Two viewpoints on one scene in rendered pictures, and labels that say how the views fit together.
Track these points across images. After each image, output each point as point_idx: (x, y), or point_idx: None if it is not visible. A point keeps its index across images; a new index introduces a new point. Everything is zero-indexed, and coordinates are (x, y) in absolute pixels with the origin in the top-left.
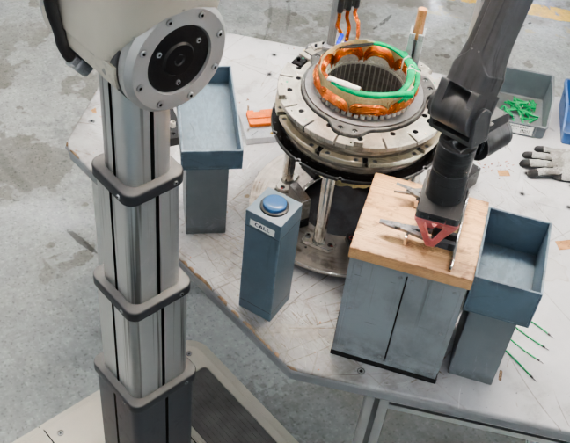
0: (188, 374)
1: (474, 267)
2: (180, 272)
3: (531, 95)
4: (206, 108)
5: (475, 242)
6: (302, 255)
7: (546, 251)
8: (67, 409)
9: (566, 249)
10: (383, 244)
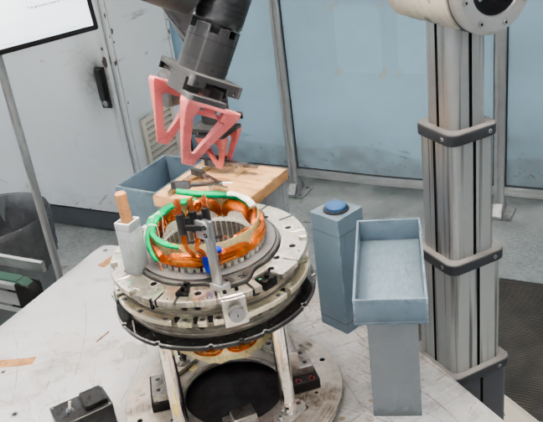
0: (419, 342)
1: (200, 163)
2: (423, 246)
3: None
4: (389, 291)
5: (187, 174)
6: (299, 341)
7: (137, 172)
8: None
9: (28, 357)
10: (260, 170)
